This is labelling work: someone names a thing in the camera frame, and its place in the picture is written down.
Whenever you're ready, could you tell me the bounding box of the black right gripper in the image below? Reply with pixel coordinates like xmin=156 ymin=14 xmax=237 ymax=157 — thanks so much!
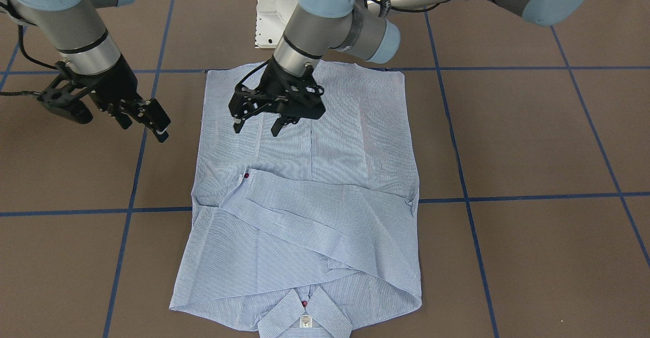
xmin=37 ymin=56 xmax=171 ymax=143

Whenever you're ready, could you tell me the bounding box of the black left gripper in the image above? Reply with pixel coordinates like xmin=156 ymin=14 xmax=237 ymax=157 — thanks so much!
xmin=228 ymin=57 xmax=326 ymax=137

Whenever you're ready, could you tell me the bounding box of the light blue striped shirt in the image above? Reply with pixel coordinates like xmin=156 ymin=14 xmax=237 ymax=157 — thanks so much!
xmin=169 ymin=62 xmax=423 ymax=337

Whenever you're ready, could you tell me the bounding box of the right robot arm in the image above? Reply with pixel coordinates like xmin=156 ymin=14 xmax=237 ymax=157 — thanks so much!
xmin=2 ymin=0 xmax=171 ymax=142

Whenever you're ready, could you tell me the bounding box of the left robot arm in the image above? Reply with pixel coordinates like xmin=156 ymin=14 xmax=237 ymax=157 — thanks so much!
xmin=229 ymin=0 xmax=585 ymax=136

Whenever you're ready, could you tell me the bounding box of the brown paper table mat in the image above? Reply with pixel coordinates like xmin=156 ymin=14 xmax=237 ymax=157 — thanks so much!
xmin=1 ymin=0 xmax=649 ymax=337

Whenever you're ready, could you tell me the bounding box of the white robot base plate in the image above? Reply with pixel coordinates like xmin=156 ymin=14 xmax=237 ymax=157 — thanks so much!
xmin=254 ymin=0 xmax=299 ymax=49

